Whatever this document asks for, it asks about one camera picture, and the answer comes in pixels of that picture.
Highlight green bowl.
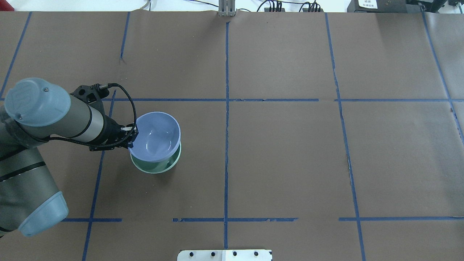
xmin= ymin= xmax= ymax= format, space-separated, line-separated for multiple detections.
xmin=130 ymin=143 xmax=182 ymax=174

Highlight black box with label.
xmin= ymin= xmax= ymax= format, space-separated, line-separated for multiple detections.
xmin=347 ymin=0 xmax=407 ymax=13

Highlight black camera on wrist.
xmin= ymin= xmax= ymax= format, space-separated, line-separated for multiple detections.
xmin=70 ymin=84 xmax=109 ymax=114

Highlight black braided cable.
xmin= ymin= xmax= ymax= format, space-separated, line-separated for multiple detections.
xmin=43 ymin=83 xmax=137 ymax=148

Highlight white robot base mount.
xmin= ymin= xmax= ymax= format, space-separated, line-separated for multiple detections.
xmin=177 ymin=249 xmax=273 ymax=261

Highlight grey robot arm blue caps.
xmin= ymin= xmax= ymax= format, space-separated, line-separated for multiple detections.
xmin=0 ymin=78 xmax=138 ymax=237

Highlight black power strip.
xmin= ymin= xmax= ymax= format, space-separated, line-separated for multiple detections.
xmin=299 ymin=1 xmax=323 ymax=13
xmin=260 ymin=0 xmax=285 ymax=13

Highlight blue bowl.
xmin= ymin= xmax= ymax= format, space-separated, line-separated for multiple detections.
xmin=129 ymin=111 xmax=181 ymax=162

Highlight black power strip right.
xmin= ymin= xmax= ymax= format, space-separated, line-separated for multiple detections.
xmin=299 ymin=1 xmax=323 ymax=13

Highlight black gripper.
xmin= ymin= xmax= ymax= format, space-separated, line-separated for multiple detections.
xmin=89 ymin=116 xmax=139 ymax=151

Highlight black power strip left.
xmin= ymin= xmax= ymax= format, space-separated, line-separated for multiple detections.
xmin=260 ymin=0 xmax=285 ymax=13

